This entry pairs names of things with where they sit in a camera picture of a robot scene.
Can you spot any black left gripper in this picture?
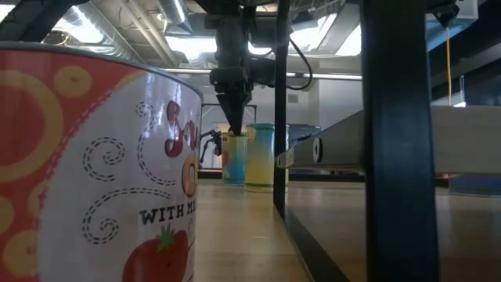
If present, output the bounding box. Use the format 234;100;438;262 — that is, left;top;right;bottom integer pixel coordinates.
209;66;254;137

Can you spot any blue tomatoes can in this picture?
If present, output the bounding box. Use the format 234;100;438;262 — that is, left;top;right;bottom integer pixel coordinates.
222;132;249;186

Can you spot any yellow carrots can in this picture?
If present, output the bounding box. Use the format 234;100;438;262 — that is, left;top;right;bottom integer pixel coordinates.
244;123;290;193

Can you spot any grey round disc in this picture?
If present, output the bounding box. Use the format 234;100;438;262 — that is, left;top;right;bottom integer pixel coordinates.
0;41;204;282

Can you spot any long light strip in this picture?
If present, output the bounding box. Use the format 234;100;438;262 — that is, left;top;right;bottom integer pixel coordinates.
160;67;363;81

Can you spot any blue base can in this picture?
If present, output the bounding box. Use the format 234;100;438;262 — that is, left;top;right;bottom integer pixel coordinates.
449;174;501;197

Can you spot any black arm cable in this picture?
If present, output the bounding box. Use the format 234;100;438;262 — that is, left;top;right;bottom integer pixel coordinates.
273;37;313;91

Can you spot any silver spiral air duct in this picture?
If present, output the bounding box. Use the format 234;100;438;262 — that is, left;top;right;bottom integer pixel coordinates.
41;5;146;63
156;0;193;34

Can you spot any black aluminium table frame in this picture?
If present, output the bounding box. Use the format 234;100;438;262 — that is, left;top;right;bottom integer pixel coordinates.
197;168;450;188

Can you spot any black frame shelf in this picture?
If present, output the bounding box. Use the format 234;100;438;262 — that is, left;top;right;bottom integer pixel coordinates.
272;0;501;282

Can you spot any black yellow cord reel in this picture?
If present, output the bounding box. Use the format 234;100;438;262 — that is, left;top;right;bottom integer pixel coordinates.
41;30;72;47
426;0;460;28

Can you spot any yellow cable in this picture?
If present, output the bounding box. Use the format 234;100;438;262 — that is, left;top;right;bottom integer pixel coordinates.
445;26;452;106

